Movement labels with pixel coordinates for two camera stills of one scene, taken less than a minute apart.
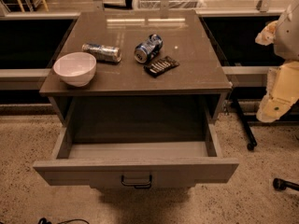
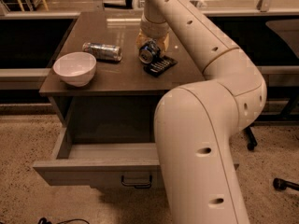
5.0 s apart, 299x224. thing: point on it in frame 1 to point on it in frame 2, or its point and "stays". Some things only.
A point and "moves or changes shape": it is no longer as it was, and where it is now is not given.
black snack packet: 161,65 stays
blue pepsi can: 149,48 moves or changes shape
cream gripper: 288,36 to 153,30
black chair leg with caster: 252,143 stays
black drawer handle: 138,185 stays
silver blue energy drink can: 102,52 stays
